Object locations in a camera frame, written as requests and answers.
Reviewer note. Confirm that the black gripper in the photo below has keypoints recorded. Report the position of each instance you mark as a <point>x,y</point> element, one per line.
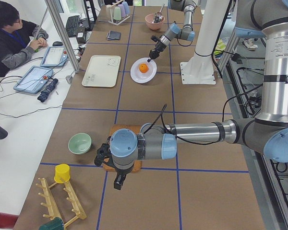
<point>159,46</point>
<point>120,173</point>

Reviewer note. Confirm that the orange fruit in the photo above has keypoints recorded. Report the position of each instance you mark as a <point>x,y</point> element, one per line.
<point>143,68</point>

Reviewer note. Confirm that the white round plate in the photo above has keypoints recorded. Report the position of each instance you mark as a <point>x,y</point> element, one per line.
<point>139,77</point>

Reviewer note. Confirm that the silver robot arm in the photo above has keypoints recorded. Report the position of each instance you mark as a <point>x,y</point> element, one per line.
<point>185,33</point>
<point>266,134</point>

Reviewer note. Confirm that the cream bear serving tray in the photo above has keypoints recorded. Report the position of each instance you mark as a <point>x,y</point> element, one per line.
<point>102,71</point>

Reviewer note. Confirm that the wooden cutting board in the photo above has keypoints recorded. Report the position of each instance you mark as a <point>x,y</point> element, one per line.
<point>137,163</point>

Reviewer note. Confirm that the pink bowl with ice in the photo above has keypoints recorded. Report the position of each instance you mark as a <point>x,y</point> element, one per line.
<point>149,20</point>

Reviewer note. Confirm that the folded grey cloth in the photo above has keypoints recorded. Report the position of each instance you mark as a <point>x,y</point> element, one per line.
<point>113,35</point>

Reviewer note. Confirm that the metal ice scoop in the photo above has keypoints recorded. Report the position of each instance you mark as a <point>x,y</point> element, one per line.
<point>158,16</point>

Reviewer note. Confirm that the green ceramic bowl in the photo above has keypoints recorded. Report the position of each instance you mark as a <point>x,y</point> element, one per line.
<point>80,143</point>

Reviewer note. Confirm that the sage green cup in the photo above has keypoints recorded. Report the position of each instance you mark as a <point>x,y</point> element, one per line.
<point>117,15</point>

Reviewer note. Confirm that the blue cup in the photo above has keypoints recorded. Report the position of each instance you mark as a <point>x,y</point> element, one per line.
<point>126,8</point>

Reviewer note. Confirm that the purple cup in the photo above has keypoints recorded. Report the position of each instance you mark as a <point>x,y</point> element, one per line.
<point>122,10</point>

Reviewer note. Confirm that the yellow cup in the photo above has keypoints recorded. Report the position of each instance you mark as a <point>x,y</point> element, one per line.
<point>62,173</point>

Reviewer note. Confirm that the wooden mug tree rack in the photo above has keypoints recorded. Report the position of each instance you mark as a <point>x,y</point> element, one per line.
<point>61,202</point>

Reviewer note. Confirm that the dark green cup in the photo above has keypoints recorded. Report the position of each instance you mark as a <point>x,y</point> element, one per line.
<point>55,224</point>

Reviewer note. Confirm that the small metal cylinder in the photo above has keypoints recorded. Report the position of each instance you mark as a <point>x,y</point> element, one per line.
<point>69,79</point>

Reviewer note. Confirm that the black keyboard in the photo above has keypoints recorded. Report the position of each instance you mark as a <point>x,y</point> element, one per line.
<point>71,25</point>

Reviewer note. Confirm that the far teach pendant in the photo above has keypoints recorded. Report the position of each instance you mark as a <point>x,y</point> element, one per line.
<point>55,56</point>

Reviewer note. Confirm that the teach pendant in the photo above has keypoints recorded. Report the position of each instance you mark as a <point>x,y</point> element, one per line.
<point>55,56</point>
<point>34,80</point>

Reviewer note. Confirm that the black computer mouse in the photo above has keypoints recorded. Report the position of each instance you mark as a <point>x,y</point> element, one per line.
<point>57,43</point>

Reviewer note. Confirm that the folded navy umbrella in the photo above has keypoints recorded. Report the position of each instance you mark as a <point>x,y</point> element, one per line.
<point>46,92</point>

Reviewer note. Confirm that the near teach pendant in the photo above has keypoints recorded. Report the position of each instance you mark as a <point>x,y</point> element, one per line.
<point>34,80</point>

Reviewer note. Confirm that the red cylinder object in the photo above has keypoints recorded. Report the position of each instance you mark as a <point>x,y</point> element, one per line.
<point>7,221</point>

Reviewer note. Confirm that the seated person in black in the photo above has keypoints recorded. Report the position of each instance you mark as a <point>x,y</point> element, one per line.
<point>19,39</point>

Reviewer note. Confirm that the white wire cup rack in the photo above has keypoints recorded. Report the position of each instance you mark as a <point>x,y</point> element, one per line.
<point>118,22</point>

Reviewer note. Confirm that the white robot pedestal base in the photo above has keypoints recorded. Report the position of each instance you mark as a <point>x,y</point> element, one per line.
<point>199,69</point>

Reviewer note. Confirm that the aluminium frame post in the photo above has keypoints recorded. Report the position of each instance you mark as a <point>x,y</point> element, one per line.
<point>56,18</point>

